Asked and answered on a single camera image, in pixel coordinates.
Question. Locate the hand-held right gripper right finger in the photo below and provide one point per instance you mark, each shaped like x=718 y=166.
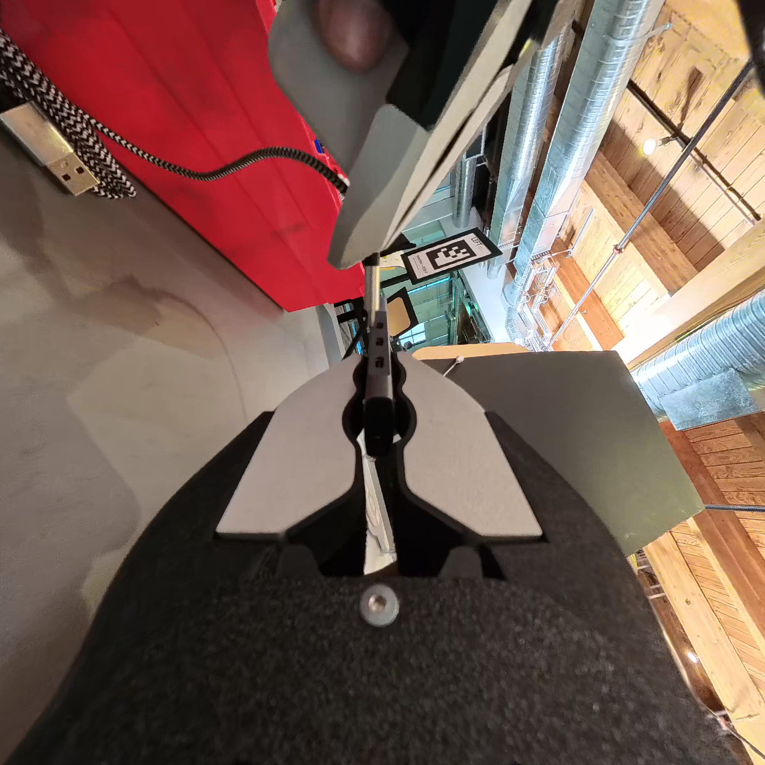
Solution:
x=466 y=472

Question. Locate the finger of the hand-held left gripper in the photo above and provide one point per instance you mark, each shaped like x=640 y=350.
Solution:
x=382 y=197
x=508 y=101

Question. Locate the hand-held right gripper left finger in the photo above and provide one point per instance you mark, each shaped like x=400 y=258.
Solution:
x=299 y=472

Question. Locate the dark grey usb hub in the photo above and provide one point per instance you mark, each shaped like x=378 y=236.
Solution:
x=377 y=382

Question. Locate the red plastic bin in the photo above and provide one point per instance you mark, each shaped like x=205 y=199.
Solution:
x=179 y=89

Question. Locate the marker sign on stand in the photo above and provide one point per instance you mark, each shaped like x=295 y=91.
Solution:
x=448 y=254

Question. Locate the wood-framed black board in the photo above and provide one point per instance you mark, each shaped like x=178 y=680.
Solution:
x=568 y=430

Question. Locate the metal sprinkler pipe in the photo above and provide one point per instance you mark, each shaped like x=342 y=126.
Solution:
x=651 y=203

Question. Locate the round silver ventilation duct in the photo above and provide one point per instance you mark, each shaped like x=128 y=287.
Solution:
x=526 y=149

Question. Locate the foil-wrapped ventilation duct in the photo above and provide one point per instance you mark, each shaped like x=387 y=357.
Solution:
x=585 y=119

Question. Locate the large ribbed ventilation duct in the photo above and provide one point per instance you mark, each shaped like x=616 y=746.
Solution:
x=705 y=364

